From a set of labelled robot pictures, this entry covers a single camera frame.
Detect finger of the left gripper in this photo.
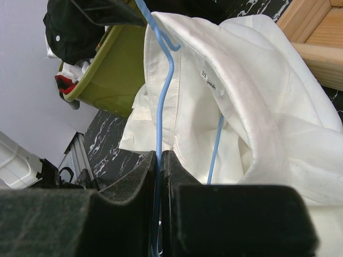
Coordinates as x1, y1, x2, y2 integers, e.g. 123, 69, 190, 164
47, 0, 148, 27

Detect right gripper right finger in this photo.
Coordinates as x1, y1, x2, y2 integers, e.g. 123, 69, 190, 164
161, 151, 319, 256

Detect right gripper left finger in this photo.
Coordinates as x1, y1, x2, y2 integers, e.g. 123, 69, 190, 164
1, 152, 156, 256

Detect blue wire hanger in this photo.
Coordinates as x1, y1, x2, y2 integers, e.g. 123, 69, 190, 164
136, 1, 225, 256

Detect white shirt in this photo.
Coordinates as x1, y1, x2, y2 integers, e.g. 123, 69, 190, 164
117, 12, 343, 257

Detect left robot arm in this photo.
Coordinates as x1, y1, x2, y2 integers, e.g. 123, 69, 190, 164
1, 1, 146, 189

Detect black garment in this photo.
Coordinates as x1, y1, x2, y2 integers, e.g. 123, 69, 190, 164
42, 0, 112, 66

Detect green laundry basket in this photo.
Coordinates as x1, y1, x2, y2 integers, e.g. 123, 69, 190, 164
64, 25, 146, 118

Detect white clothes in basket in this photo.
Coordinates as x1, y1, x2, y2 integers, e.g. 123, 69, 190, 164
54, 58, 93, 94

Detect wooden clothes rack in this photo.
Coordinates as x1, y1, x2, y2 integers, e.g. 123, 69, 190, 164
277, 0, 342, 90

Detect aluminium frame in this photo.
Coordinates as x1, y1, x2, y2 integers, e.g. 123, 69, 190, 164
58, 133, 95, 188

